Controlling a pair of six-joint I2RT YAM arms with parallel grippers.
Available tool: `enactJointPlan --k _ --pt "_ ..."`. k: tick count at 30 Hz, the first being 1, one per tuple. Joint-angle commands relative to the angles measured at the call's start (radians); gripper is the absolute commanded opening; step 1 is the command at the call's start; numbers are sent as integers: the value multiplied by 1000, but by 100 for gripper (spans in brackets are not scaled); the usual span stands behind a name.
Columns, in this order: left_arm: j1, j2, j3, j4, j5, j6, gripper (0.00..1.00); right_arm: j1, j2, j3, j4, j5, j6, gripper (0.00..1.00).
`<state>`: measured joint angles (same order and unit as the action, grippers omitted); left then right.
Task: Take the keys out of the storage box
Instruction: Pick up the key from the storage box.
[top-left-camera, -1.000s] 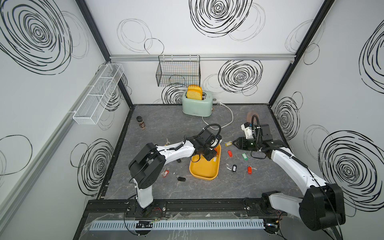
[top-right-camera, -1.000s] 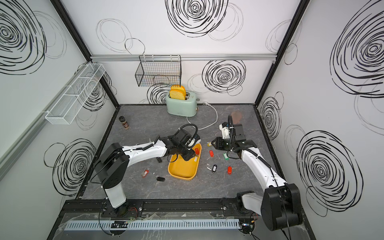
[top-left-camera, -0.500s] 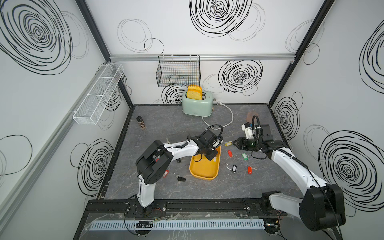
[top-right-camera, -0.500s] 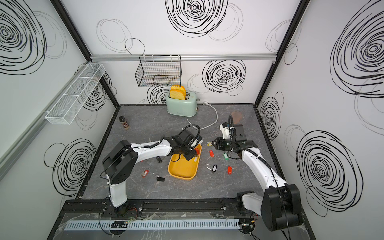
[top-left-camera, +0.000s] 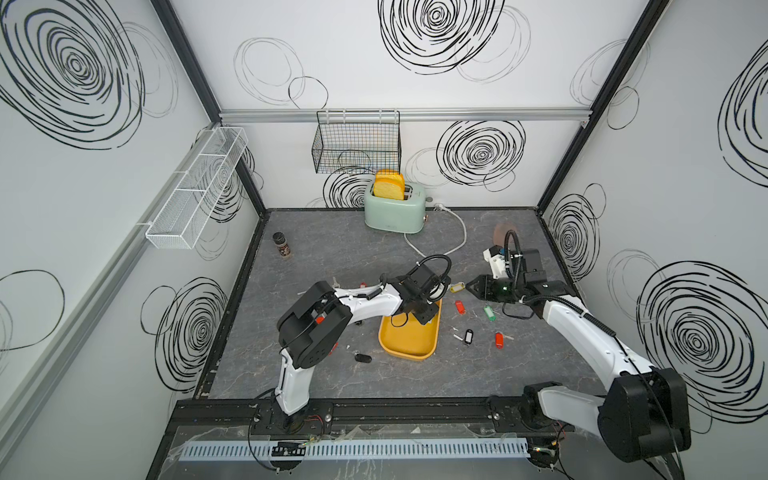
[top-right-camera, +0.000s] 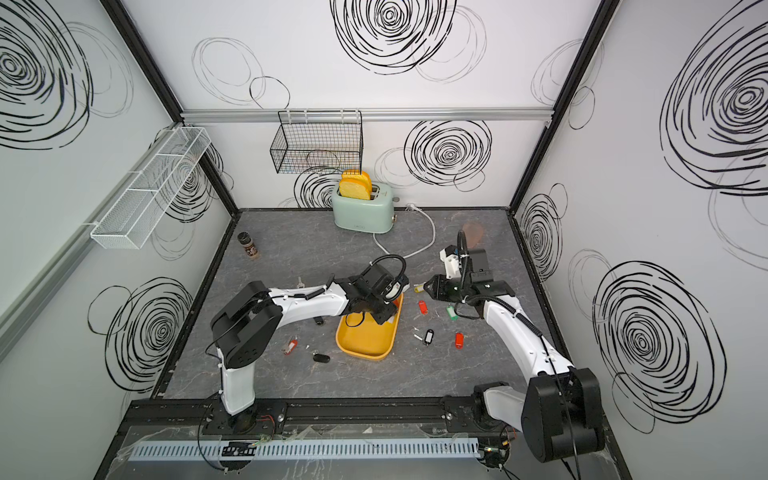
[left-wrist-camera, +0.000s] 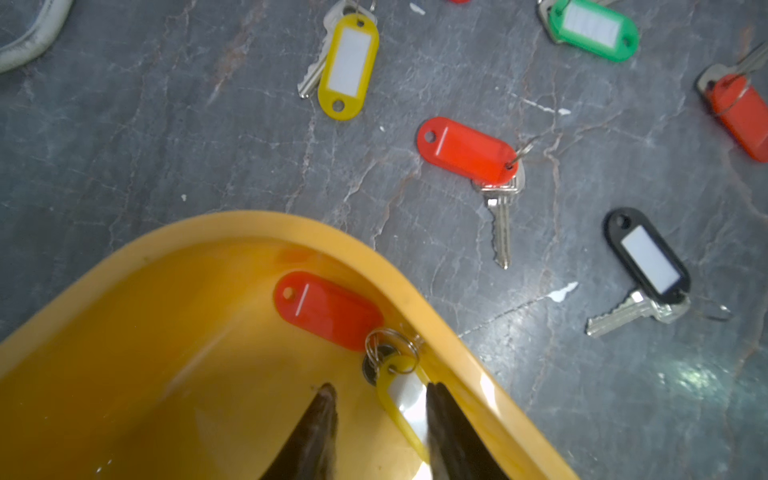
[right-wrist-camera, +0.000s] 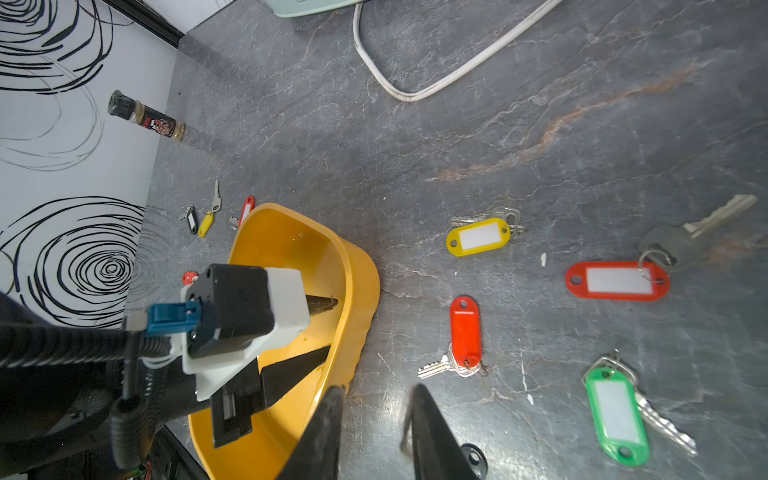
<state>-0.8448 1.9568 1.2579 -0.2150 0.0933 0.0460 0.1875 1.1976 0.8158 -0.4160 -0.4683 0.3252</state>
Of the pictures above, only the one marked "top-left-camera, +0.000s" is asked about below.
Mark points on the yellow windowed tag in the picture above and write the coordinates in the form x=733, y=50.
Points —
x=458, y=287

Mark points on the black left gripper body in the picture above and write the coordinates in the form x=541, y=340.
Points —
x=422, y=310

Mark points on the white slotted cable duct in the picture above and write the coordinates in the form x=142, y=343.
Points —
x=363, y=449

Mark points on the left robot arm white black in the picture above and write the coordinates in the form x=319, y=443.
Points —
x=312, y=326

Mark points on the green key tag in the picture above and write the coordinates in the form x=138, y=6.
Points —
x=490, y=314

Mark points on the black corner frame post right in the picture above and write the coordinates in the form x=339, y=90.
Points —
x=643, y=29

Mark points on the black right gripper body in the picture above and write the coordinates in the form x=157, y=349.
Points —
x=502, y=289

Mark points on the white mesh wall shelf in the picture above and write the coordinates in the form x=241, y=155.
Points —
x=192, y=203

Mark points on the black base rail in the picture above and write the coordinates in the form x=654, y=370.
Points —
x=503, y=414

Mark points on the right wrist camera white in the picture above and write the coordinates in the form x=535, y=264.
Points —
x=495, y=257

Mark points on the yellow toast slice front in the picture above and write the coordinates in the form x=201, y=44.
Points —
x=389, y=189

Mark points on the black wire wall basket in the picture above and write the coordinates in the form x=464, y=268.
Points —
x=357, y=141

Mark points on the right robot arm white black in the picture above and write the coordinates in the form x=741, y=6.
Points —
x=644, y=412

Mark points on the black corner frame post left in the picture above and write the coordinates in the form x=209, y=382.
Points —
x=174, y=30

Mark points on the black corner frame post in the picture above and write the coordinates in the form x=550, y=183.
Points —
x=643, y=29
x=174, y=30

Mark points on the yellow plastic storage box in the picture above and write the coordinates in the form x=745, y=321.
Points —
x=403, y=336

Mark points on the mint green toaster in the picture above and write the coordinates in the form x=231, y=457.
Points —
x=398, y=216

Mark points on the spice bottle black cap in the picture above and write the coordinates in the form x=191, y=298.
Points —
x=281, y=244

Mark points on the aluminium wall rail back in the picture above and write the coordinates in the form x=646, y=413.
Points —
x=408, y=114

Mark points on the orange toast slice back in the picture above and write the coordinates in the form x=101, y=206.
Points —
x=390, y=174

